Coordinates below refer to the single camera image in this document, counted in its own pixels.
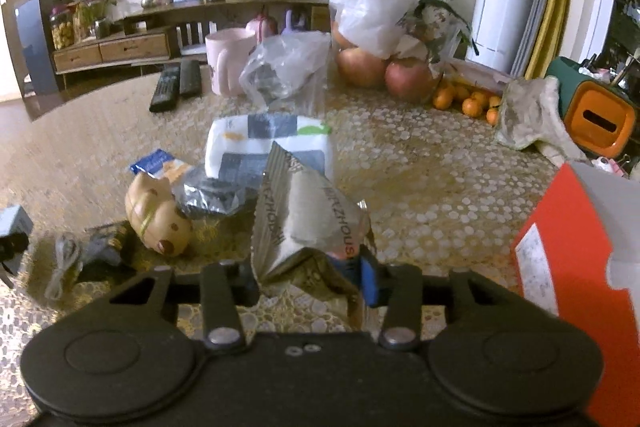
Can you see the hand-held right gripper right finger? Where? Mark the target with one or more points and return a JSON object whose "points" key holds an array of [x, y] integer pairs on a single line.
{"points": [[371, 279]]}

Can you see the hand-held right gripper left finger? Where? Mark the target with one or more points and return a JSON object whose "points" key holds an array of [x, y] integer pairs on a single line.
{"points": [[220, 297]]}

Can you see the silver snack wrapper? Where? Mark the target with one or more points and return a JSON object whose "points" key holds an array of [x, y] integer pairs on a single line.
{"points": [[300, 217]]}

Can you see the beige pig toy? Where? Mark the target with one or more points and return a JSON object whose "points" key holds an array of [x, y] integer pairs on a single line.
{"points": [[155, 212]]}

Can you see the blue snack packet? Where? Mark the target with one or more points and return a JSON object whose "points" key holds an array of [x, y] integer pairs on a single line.
{"points": [[155, 164]]}

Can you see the white blue tissue pack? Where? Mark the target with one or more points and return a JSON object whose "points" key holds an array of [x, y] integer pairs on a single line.
{"points": [[280, 132]]}

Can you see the red white cardboard box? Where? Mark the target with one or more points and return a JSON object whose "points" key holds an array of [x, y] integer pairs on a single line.
{"points": [[575, 247]]}

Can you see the desktop with patterned tablecloth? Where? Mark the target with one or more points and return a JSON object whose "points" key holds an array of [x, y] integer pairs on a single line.
{"points": [[425, 187]]}

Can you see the dark foil packet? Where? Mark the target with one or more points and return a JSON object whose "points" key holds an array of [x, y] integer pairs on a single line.
{"points": [[215, 199]]}

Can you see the pile of tangerines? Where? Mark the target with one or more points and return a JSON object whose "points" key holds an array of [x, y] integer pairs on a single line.
{"points": [[470, 104]]}

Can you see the black remote control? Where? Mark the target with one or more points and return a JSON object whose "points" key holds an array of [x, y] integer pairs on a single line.
{"points": [[165, 89], [190, 77]]}

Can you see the small grey box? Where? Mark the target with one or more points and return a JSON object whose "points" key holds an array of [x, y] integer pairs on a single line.
{"points": [[14, 227]]}

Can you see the grey cloth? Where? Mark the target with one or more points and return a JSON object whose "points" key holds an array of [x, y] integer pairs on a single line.
{"points": [[530, 117]]}

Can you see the clear plastic bag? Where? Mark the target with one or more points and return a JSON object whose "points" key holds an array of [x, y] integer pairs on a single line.
{"points": [[285, 67]]}

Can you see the pink cup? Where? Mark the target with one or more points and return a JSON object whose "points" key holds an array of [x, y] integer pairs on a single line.
{"points": [[227, 62]]}

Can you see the wooden television cabinet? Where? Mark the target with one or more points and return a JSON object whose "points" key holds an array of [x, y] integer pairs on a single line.
{"points": [[135, 47]]}

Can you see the floral clear bag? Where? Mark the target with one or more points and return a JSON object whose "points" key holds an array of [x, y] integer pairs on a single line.
{"points": [[435, 22]]}

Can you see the purple rabbit ornament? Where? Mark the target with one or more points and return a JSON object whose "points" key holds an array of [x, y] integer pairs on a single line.
{"points": [[295, 22]]}

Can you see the green orange tissue box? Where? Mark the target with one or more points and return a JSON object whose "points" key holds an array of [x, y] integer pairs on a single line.
{"points": [[595, 117]]}

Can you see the dark blue panel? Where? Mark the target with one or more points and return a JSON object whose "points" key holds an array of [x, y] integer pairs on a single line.
{"points": [[35, 52]]}

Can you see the glass snack jar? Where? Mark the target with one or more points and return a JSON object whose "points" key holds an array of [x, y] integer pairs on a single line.
{"points": [[62, 32]]}

